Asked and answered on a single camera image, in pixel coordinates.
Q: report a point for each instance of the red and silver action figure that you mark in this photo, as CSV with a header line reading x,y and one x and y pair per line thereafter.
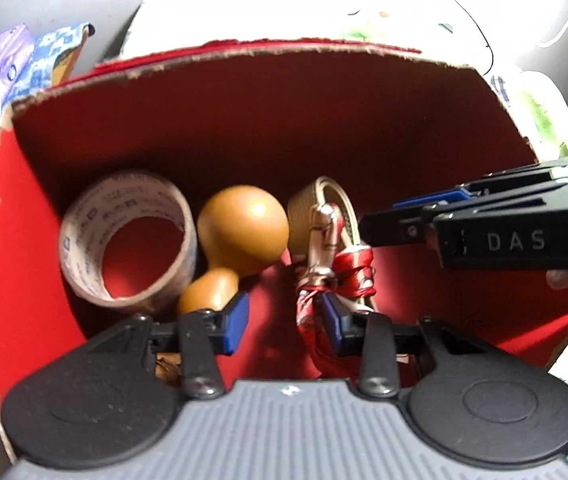
x,y
356,265

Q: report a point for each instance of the red cardboard box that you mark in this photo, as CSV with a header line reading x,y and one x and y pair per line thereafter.
x,y
264,135

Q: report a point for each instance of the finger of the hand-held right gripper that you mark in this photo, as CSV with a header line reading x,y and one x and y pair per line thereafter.
x,y
399,227
429,199

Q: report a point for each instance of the brown packing tape roll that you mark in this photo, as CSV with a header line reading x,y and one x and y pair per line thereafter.
x,y
81,220

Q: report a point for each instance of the brown wooden gourd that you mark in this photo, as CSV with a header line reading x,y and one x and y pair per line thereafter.
x,y
244,225

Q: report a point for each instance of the pine cone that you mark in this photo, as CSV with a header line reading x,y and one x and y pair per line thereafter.
x,y
168,370

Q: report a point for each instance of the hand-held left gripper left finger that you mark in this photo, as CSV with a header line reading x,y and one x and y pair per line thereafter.
x,y
231,322

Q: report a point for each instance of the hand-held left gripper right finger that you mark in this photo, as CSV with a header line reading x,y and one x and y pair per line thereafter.
x,y
331,322

